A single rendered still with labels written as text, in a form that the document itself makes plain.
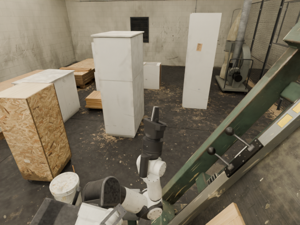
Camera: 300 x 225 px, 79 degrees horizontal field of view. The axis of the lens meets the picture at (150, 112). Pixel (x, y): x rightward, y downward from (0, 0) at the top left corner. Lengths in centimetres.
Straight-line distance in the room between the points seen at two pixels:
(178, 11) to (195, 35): 446
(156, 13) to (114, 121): 614
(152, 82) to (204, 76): 190
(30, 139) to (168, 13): 729
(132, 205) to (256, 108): 75
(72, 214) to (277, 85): 99
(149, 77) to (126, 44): 294
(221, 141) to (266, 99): 30
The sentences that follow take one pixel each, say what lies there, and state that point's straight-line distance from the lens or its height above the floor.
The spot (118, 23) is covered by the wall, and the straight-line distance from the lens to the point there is 899.
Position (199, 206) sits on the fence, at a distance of 100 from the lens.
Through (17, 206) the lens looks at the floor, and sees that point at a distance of 287.
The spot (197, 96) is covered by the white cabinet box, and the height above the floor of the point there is 32.
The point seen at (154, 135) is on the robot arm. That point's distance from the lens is 73.
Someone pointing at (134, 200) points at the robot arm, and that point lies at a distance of 92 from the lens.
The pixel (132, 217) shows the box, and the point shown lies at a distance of 140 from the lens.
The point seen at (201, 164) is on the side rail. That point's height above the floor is 121.
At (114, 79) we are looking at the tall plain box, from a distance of 297.
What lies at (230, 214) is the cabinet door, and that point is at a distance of 88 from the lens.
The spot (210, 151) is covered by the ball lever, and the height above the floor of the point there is 145.
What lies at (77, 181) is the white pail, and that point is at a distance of 229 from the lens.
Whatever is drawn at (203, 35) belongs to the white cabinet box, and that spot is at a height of 166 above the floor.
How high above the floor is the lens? 197
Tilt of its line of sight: 27 degrees down
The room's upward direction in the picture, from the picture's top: straight up
